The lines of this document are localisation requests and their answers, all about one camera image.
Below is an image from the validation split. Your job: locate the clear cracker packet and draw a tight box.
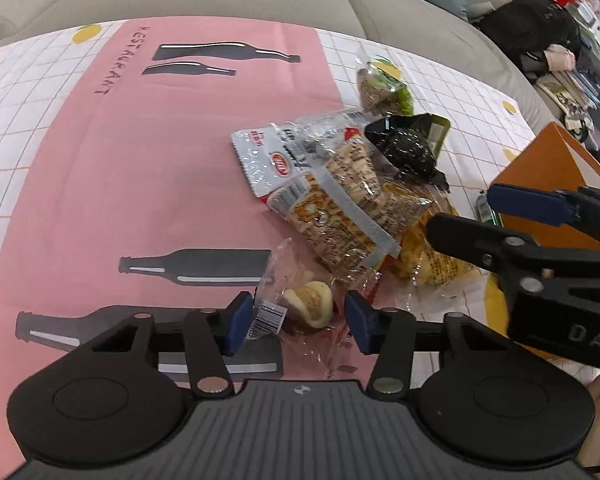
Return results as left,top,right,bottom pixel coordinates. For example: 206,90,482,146
266,132,461,272

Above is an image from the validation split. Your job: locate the pink checked tablecloth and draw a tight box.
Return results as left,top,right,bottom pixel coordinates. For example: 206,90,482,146
0,19,600,480

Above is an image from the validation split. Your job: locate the black dotted snack packet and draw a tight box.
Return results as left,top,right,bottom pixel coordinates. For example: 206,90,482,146
364,113,452,192

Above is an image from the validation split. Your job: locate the yellow chips packet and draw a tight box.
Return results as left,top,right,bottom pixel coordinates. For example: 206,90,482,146
389,185,482,288

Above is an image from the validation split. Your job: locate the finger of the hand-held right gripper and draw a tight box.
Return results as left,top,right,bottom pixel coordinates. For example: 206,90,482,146
487,183,600,251
426,212,600,307

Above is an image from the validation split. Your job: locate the pink white soft pouch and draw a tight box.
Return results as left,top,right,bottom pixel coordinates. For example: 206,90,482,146
544,44,579,72

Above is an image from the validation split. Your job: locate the clear bread bun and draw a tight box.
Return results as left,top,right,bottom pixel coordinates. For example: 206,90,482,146
246,239,382,377

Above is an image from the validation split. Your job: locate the black backpack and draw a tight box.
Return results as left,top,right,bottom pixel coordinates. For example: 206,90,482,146
479,0,582,82

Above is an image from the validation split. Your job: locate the small green packet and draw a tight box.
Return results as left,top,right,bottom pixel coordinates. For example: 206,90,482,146
475,191,504,227

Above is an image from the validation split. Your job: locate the orange storage box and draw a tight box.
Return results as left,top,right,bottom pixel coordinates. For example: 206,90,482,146
490,121,600,253

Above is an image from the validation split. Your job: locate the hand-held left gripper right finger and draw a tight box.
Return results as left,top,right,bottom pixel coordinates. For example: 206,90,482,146
344,290,516,397

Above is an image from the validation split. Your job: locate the nut packet green label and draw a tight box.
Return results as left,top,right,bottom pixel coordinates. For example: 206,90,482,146
356,56,414,117

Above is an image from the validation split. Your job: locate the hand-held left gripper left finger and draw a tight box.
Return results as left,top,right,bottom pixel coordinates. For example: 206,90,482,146
79,291,255,397

